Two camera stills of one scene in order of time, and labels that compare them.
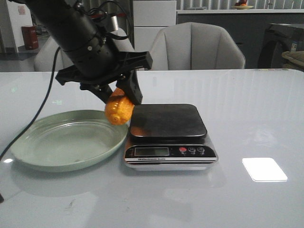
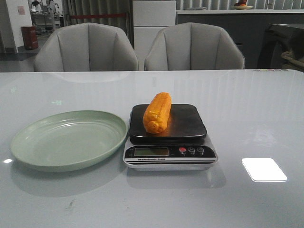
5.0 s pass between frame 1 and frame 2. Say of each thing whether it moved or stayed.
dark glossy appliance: stayed
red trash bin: stayed
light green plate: stayed
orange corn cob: moved
